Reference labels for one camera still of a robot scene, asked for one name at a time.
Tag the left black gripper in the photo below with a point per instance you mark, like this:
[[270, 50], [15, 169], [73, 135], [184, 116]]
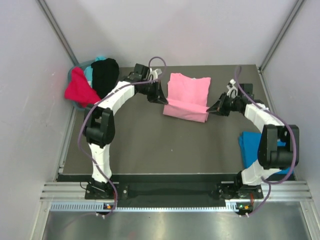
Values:
[[157, 95]]

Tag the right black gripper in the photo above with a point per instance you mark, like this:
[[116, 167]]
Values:
[[219, 106]]

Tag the pink t shirt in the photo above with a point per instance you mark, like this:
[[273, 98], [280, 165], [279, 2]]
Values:
[[187, 98]]

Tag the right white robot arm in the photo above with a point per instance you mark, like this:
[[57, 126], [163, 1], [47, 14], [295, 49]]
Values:
[[278, 146]]

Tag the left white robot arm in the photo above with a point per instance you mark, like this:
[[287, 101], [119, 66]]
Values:
[[99, 124]]

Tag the folded blue t shirt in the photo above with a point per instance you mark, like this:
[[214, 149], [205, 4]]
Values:
[[249, 144]]

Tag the black t shirt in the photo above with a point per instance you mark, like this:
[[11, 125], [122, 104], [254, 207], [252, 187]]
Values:
[[105, 75]]

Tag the light blue t shirt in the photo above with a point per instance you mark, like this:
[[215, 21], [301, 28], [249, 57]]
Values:
[[88, 72]]

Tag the red t shirt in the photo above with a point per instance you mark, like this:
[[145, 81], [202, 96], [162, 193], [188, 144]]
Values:
[[78, 89]]

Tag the blue plastic basket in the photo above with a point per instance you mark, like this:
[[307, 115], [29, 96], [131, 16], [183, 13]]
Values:
[[82, 66]]

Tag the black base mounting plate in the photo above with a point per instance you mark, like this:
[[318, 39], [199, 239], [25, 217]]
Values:
[[214, 190]]

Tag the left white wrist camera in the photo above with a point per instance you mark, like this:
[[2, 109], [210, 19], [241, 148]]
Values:
[[154, 74]]

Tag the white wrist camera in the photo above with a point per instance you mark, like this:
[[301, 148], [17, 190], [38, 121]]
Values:
[[232, 89], [154, 74]]

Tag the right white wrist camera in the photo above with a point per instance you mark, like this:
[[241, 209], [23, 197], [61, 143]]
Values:
[[232, 89]]

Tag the right aluminium corner post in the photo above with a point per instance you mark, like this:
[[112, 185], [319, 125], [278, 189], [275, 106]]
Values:
[[293, 13]]

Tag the aluminium corner post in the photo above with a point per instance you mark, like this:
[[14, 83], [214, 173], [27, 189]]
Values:
[[57, 30], [293, 13]]

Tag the aluminium front rail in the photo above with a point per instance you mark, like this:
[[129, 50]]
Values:
[[290, 191]]

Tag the slotted grey cable duct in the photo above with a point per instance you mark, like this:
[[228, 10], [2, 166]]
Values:
[[102, 207]]

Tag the left aluminium corner post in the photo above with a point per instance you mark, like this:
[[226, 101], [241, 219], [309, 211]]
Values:
[[57, 30]]

